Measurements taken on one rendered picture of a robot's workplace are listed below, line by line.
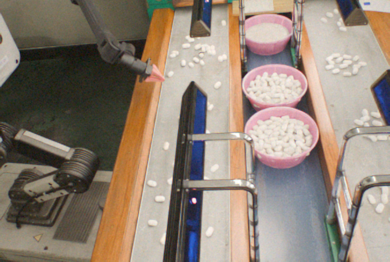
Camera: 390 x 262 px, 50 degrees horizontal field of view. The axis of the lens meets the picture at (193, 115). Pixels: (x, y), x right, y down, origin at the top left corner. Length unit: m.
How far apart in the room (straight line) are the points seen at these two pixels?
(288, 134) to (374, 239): 0.48
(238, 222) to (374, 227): 0.40
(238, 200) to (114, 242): 0.41
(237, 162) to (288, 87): 0.50
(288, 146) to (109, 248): 0.71
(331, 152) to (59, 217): 1.11
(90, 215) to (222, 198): 0.64
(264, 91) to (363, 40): 0.57
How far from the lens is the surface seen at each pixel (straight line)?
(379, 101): 1.27
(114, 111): 2.96
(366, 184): 0.99
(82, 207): 1.84
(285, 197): 1.48
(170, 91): 1.81
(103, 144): 2.75
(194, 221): 0.95
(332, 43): 2.07
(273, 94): 1.76
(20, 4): 3.55
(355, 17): 1.60
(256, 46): 2.05
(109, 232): 1.37
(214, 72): 1.89
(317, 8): 2.34
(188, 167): 1.01
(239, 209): 1.34
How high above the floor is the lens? 1.87
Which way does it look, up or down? 42 degrees down
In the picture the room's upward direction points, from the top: 9 degrees counter-clockwise
